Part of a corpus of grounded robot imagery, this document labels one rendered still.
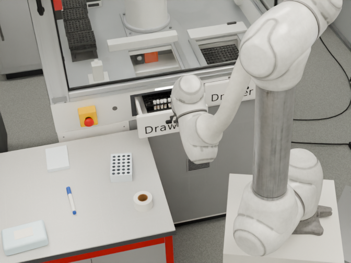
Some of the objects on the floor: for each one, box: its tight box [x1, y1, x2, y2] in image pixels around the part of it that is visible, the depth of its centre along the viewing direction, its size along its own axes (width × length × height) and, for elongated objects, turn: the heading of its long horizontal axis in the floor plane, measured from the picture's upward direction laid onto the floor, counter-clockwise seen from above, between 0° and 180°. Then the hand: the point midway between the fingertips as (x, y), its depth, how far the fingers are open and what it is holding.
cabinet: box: [57, 99, 255, 227], centre depth 308 cm, size 95×103×80 cm
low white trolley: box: [0, 129, 176, 263], centre depth 244 cm, size 58×62×76 cm
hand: (176, 120), depth 221 cm, fingers closed
